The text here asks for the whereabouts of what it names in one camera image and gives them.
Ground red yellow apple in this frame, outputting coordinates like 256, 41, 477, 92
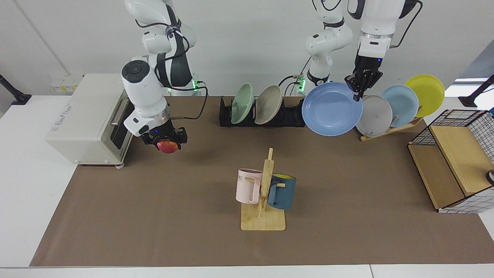
157, 140, 179, 154

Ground grey plate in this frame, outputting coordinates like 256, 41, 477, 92
355, 95, 393, 137

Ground light blue plate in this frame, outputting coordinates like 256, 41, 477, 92
380, 85, 419, 128

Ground wooden plate rack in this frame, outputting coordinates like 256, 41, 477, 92
360, 117, 424, 142

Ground yellow plate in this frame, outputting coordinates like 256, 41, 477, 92
404, 74, 445, 118

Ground black dish rack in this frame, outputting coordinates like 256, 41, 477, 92
219, 97, 307, 128

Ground pale green plate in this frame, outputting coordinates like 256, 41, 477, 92
231, 83, 255, 125

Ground beige plate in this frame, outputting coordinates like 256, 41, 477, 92
254, 85, 283, 125

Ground brown table cloth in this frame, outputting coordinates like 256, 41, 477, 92
29, 95, 494, 268

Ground pale toaster oven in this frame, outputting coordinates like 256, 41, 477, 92
45, 73, 136, 168

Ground pink mug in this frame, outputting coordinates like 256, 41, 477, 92
235, 169, 264, 204

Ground wooden mug stand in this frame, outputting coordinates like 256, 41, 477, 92
240, 148, 286, 231

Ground dark blue mug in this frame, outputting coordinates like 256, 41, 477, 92
267, 174, 297, 210

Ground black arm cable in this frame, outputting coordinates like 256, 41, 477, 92
389, 0, 423, 49
170, 81, 209, 120

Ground white wall socket strip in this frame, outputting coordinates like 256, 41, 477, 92
50, 75, 83, 93

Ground wire basket with wooden floor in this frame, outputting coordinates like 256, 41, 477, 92
408, 109, 494, 214

